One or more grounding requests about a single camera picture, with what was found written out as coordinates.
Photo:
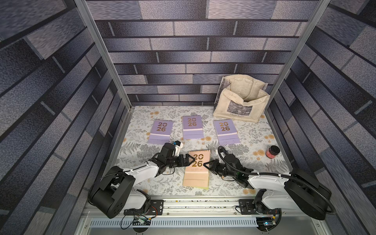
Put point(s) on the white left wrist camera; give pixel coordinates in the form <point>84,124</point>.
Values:
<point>178,146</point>

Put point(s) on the right purple 2026 calendar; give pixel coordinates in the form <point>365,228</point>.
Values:
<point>226,131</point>

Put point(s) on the left purple 2026 calendar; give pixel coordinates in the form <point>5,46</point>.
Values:
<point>160,132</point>

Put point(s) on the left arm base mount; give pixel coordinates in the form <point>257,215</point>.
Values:
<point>152,207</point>

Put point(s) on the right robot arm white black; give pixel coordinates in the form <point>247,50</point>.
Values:
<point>294,190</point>

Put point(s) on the green circuit board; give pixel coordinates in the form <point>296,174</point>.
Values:
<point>141,221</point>
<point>265,222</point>

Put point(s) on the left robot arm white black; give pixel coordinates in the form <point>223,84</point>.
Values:
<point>114,192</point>

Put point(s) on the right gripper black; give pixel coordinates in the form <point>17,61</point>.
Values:
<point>219,167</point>

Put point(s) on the purple 2026 calendar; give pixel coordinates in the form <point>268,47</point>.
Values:
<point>160,132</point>
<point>192,127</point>
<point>226,131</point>

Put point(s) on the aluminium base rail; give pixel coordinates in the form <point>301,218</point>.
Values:
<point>200,216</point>

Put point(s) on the left aluminium frame post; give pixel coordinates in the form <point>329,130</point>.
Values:
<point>93,29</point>

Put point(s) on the aluminium frame post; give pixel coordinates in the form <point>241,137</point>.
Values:
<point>93,29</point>
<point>311,24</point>

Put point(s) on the red jar black lid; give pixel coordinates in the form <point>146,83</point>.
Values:
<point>272,152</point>

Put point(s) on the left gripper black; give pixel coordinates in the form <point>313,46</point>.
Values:
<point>181,163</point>

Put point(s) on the right green circuit board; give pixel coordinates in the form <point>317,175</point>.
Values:
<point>265,222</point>

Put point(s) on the cream canvas tote bag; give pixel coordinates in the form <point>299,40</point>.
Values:
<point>241,97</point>

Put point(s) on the right aluminium frame post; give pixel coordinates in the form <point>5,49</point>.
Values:
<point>311,24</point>

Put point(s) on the floral patterned table mat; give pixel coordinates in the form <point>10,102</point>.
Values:
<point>255,139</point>

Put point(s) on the middle purple 2026 calendar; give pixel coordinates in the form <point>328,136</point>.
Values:
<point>192,127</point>

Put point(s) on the pink 2026 desk calendar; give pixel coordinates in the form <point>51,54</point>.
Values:
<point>196,172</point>

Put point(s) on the left green circuit board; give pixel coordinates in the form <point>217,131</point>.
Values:
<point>141,221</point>

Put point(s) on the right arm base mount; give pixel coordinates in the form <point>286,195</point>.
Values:
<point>249,207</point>

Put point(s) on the green 2026 desk calendar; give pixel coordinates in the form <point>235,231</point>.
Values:
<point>205,184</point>

